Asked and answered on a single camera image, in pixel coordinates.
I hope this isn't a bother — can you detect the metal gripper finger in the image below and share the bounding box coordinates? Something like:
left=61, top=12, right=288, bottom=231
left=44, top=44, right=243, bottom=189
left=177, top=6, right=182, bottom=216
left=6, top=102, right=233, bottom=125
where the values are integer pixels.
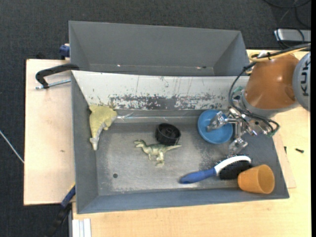
left=205, top=111, right=229, bottom=133
left=228, top=137, right=249, bottom=157

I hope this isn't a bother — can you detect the blue bowl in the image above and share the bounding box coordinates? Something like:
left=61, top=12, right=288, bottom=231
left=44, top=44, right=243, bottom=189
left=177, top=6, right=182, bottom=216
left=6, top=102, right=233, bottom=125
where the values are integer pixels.
left=197, top=109, right=234, bottom=145

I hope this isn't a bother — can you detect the orange cup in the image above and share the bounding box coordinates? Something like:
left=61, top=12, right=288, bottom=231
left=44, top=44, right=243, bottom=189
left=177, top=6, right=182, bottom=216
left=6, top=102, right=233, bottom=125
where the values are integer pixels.
left=237, top=164, right=276, bottom=195

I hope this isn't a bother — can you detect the blue and white brush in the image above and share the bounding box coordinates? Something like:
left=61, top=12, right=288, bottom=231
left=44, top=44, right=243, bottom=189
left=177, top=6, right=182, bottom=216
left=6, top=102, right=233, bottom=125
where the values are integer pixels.
left=179, top=155, right=253, bottom=184

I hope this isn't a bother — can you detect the green toy dinosaur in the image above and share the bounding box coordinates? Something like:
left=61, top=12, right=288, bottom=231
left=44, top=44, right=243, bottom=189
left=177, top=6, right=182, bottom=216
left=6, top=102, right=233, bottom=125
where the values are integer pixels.
left=133, top=139, right=183, bottom=167

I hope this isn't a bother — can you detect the grey metal bin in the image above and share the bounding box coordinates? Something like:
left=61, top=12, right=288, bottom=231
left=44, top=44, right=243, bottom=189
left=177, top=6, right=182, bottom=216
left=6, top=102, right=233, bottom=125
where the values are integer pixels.
left=68, top=20, right=290, bottom=214

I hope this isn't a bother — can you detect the yellow toy dinosaur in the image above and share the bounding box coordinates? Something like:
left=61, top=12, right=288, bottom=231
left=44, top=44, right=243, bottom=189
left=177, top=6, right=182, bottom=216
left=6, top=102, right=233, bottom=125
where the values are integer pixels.
left=88, top=104, right=118, bottom=151

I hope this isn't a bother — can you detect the pale wood board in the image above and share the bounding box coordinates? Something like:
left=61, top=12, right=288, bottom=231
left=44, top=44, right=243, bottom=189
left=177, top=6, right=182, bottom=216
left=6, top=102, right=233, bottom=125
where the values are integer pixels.
left=23, top=58, right=76, bottom=206

